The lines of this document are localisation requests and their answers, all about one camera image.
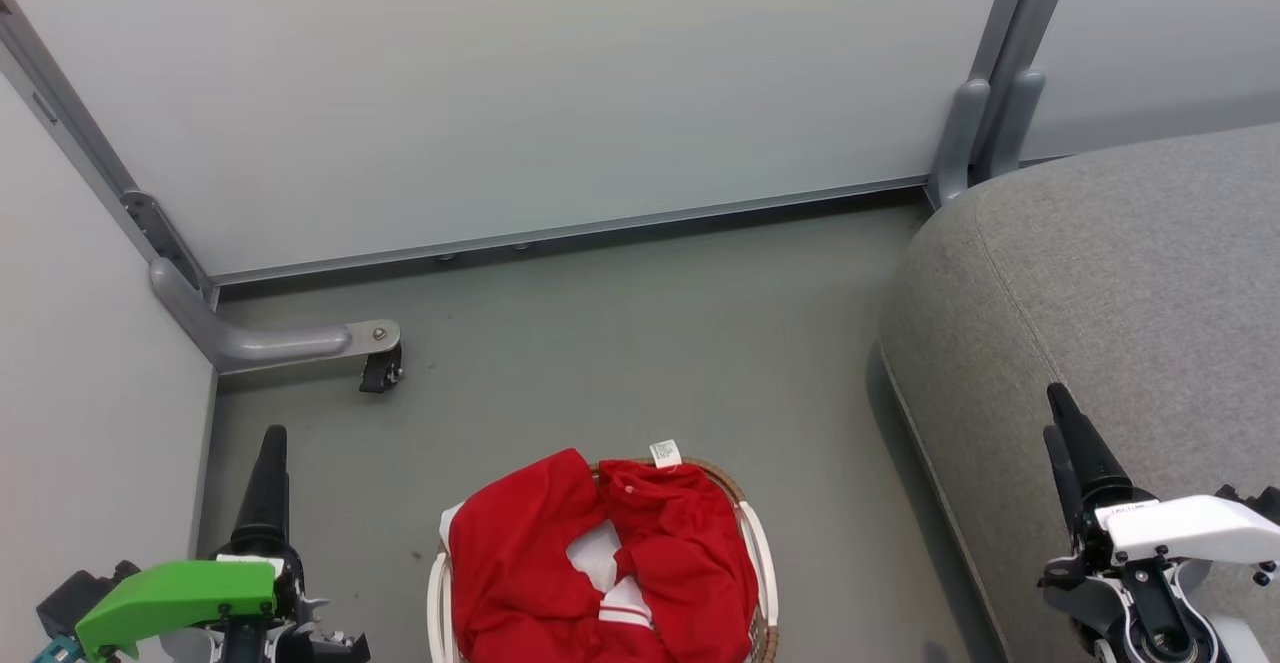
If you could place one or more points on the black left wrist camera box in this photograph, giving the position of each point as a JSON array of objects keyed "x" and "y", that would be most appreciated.
[{"x": 78, "y": 593}]

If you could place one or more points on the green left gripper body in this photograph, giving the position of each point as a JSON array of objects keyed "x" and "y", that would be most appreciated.
[{"x": 170, "y": 595}]

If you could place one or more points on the black caster wheel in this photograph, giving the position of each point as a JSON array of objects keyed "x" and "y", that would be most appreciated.
[{"x": 380, "y": 371}]

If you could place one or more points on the white laundry basket brown rim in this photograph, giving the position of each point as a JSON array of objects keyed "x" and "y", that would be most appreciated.
[{"x": 766, "y": 568}]

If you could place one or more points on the grey fabric sofa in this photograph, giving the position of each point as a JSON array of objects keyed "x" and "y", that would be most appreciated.
[{"x": 1100, "y": 273}]

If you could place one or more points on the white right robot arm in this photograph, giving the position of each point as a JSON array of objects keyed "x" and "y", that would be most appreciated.
[{"x": 1240, "y": 643}]

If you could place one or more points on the white basket liner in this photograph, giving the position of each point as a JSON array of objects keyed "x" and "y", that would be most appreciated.
[{"x": 595, "y": 555}]

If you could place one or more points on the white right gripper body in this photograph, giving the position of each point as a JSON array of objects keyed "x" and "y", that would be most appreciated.
[{"x": 1190, "y": 525}]

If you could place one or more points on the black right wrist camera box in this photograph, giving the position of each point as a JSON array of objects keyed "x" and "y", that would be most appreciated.
[{"x": 1255, "y": 503}]

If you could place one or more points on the aluminium partition bottom rail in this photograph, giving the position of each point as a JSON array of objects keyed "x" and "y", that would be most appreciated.
[{"x": 560, "y": 233}]

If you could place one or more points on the grey metal partition post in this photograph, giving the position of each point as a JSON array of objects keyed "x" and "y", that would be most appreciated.
[
  {"x": 80, "y": 138},
  {"x": 1025, "y": 13}
]

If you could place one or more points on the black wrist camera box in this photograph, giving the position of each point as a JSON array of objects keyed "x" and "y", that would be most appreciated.
[
  {"x": 1255, "y": 503},
  {"x": 78, "y": 593}
]

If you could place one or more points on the red shirt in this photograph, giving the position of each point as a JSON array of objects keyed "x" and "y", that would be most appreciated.
[{"x": 530, "y": 583}]

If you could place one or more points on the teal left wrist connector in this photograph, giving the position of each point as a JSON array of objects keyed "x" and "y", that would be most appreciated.
[{"x": 55, "y": 651}]

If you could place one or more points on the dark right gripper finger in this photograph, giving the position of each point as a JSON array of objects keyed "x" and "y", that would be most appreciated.
[
  {"x": 1088, "y": 455},
  {"x": 1063, "y": 478}
]

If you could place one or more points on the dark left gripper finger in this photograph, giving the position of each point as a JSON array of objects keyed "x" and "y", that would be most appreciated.
[{"x": 264, "y": 493}]

